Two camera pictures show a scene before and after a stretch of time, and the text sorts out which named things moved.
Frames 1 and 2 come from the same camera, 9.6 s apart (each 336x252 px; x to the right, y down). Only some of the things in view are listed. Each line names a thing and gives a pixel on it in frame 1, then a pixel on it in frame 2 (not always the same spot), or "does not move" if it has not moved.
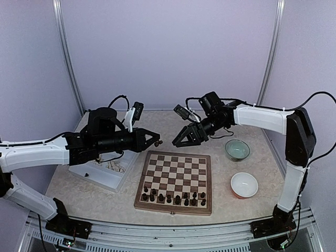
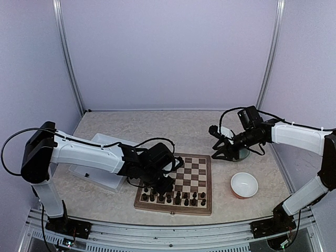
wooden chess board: x=176 y=182 does not move
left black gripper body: x=132 y=145 → x=160 y=188
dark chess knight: x=177 y=199 does not move
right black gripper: x=196 y=132 → x=230 y=151
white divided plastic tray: x=111 y=170 does not move
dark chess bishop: x=168 y=200 does not move
